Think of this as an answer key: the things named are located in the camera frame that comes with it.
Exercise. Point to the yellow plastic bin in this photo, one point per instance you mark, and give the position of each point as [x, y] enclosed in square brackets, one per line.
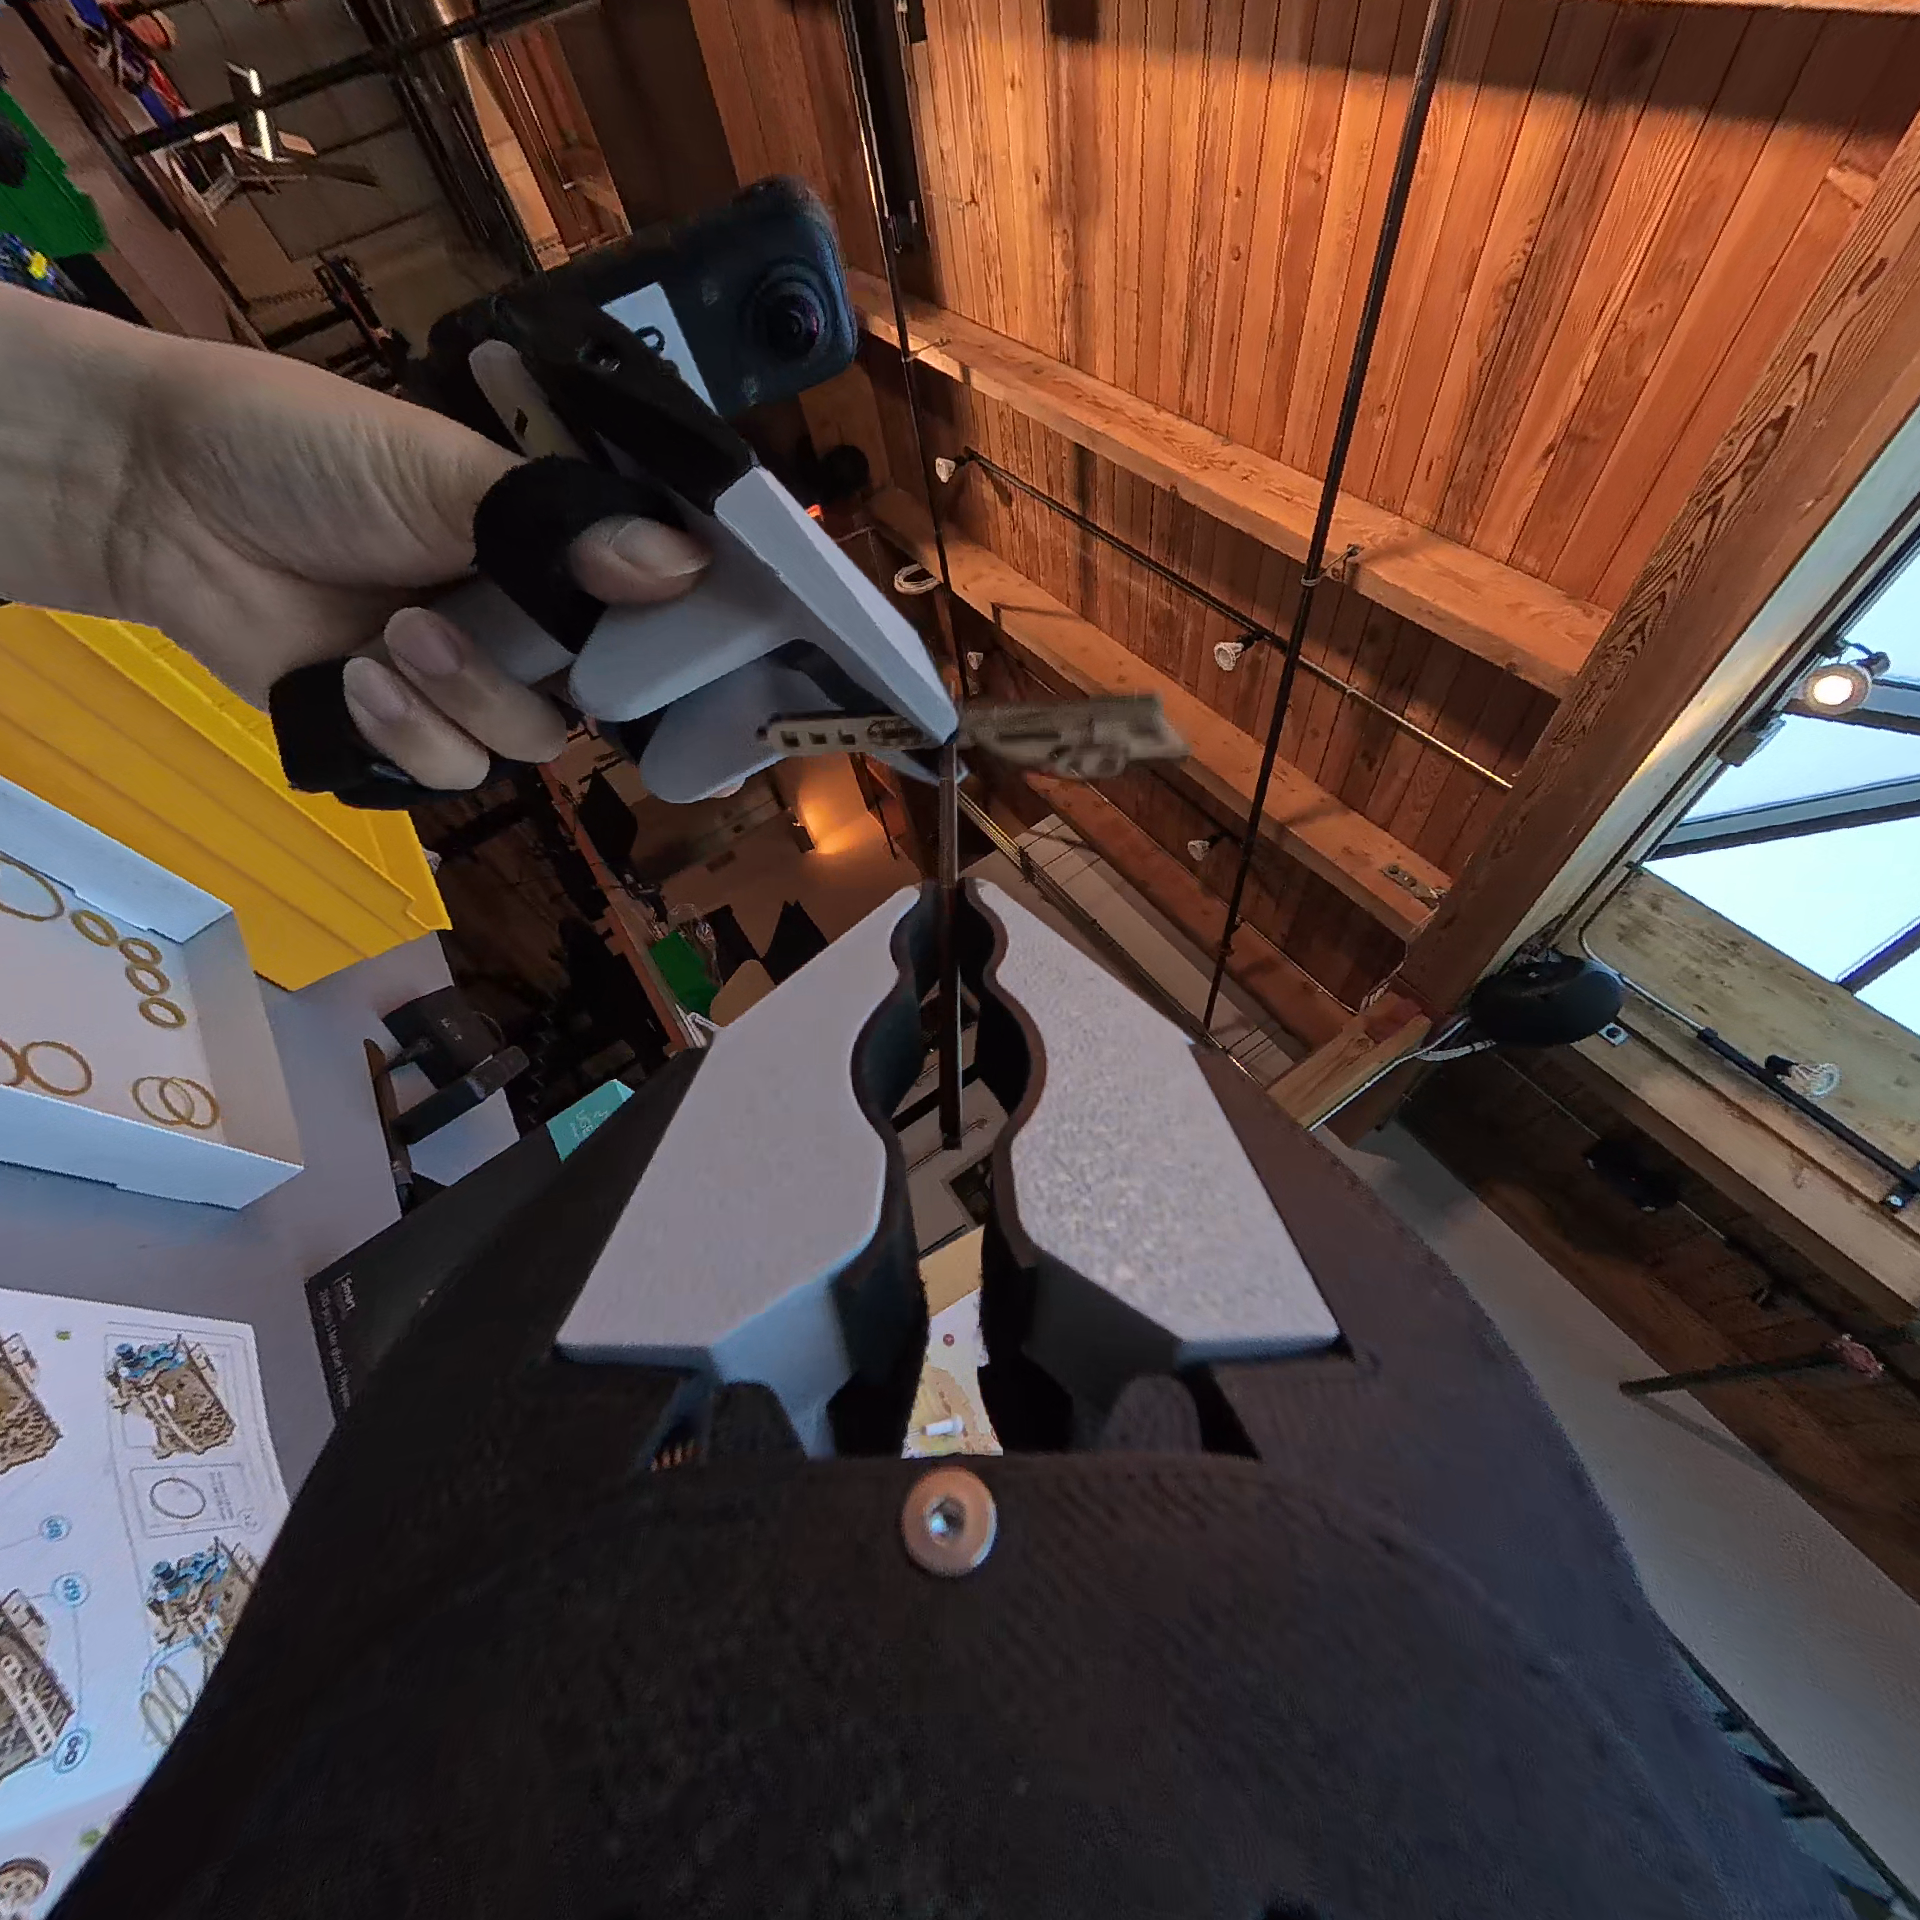
[179, 781]

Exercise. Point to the set of tan rubber bands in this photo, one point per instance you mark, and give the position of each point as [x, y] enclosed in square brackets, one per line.
[151, 980]

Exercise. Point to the black product box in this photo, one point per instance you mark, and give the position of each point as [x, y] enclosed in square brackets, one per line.
[418, 1291]

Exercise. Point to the lit ceiling spotlight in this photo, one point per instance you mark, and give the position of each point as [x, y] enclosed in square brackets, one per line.
[1838, 684]

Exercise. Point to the black desk tool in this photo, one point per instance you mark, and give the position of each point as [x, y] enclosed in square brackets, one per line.
[451, 1050]

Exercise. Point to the black round ceiling fixture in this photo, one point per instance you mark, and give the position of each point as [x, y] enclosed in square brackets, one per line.
[1547, 1003]

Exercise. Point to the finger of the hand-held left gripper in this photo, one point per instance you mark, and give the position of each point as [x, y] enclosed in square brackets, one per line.
[817, 602]

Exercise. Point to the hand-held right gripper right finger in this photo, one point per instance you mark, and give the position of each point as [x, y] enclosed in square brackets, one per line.
[1153, 1216]

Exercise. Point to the white shallow cardboard box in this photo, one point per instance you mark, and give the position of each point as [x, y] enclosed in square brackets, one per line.
[89, 962]

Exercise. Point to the thin wooden stick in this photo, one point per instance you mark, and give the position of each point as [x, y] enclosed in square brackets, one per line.
[954, 841]

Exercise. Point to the small teal box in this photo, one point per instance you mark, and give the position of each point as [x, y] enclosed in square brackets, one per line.
[588, 1117]

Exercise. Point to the illustrated instruction booklet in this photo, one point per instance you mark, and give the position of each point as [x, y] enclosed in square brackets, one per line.
[89, 1501]

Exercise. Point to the black lighting rail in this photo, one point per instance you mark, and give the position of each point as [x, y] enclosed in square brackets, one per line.
[1139, 565]

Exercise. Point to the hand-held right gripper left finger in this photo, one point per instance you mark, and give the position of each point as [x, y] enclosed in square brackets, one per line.
[750, 1200]

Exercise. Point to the black ceiling rod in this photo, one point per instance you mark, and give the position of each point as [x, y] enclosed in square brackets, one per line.
[1351, 406]
[899, 302]

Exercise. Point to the slotted wooden strip part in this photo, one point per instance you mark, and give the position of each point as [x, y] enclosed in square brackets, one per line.
[1080, 737]

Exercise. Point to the person's left hand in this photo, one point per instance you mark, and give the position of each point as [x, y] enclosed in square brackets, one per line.
[225, 494]

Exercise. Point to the skylight window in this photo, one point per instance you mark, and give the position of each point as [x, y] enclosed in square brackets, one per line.
[1800, 886]

